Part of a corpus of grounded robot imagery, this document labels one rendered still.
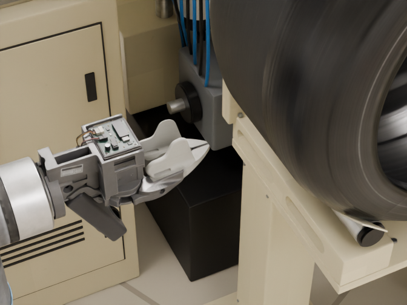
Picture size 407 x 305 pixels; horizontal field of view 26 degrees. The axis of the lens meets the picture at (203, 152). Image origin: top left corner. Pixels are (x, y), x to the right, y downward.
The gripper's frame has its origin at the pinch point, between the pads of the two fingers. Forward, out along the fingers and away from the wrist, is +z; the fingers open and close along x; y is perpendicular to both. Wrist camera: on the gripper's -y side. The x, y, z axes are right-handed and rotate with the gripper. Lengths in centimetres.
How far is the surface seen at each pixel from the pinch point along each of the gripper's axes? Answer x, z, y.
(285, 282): 28, 34, -81
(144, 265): 67, 15, -110
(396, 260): -7.9, 29.8, -29.2
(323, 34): -8.4, 10.8, 20.8
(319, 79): -9.6, 10.2, 15.6
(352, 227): -6.2, 21.4, -18.9
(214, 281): 54, 30, -110
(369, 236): -8.6, 22.8, -18.9
